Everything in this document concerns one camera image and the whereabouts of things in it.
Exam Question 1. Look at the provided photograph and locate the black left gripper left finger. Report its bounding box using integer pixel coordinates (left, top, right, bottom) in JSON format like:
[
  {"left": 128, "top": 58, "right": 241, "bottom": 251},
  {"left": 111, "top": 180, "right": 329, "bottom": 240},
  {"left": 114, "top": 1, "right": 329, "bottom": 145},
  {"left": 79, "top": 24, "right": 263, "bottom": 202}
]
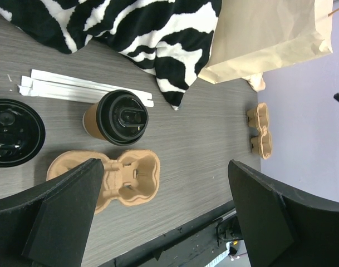
[{"left": 0, "top": 159, "right": 104, "bottom": 266}]

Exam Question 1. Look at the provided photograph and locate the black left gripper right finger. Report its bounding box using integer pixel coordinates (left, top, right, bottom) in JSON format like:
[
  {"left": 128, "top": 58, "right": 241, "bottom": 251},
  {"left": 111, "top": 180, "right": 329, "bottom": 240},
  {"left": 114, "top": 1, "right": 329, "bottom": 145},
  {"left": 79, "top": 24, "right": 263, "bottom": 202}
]
[{"left": 228, "top": 160, "right": 339, "bottom": 266}]

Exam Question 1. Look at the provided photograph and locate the black lid stack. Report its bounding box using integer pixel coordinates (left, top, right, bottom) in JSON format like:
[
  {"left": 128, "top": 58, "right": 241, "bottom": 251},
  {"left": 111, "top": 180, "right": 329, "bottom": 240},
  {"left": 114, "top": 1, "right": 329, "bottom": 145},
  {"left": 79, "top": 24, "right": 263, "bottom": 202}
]
[{"left": 0, "top": 98, "right": 46, "bottom": 168}]

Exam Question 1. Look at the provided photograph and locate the cardboard cup carrier tray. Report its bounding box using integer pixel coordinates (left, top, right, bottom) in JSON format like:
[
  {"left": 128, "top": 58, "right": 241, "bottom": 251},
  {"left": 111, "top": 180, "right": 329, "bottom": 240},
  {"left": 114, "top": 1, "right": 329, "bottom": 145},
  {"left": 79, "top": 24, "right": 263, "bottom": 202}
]
[{"left": 46, "top": 150, "right": 160, "bottom": 214}]

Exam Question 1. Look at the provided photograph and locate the cream paper bag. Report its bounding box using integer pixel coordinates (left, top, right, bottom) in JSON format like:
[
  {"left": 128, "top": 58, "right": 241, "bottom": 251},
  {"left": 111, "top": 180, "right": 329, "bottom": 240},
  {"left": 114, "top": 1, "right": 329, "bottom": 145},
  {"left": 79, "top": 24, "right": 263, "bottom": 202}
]
[{"left": 199, "top": 0, "right": 335, "bottom": 84}]

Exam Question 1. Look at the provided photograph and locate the single black cup lid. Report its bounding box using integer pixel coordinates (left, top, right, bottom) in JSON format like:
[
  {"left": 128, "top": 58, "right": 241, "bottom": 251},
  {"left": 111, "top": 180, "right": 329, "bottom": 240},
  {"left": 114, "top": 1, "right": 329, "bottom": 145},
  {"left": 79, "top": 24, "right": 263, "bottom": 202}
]
[{"left": 96, "top": 90, "right": 149, "bottom": 146}]

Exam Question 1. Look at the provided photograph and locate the single brown paper cup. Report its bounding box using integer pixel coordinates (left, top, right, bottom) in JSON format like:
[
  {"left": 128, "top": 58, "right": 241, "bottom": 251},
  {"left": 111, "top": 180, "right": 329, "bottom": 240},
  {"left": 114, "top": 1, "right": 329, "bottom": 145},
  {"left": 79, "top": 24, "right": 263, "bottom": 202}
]
[{"left": 82, "top": 101, "right": 109, "bottom": 141}]

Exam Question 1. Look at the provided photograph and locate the white paper straw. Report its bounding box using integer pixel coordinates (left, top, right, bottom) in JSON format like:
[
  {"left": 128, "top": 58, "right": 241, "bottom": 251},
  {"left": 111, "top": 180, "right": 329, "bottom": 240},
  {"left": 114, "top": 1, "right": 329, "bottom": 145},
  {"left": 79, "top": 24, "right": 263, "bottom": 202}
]
[{"left": 18, "top": 69, "right": 154, "bottom": 107}]

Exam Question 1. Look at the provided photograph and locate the zebra print cushion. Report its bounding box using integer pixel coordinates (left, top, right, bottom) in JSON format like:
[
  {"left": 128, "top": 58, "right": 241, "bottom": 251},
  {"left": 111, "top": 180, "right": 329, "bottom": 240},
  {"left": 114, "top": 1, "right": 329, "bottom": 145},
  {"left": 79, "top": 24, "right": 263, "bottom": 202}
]
[{"left": 0, "top": 0, "right": 222, "bottom": 110}]

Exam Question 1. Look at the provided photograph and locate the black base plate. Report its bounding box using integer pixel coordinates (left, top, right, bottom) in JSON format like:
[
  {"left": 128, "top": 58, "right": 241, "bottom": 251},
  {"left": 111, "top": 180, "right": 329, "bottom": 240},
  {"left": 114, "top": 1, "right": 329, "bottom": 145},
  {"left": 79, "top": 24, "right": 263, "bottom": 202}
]
[{"left": 102, "top": 200, "right": 235, "bottom": 266}]

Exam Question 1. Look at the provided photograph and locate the beige cloth drawstring pouch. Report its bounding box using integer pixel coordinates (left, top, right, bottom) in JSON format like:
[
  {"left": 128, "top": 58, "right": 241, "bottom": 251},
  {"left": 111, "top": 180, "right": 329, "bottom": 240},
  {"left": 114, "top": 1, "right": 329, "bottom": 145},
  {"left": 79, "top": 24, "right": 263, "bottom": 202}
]
[{"left": 242, "top": 73, "right": 266, "bottom": 92}]

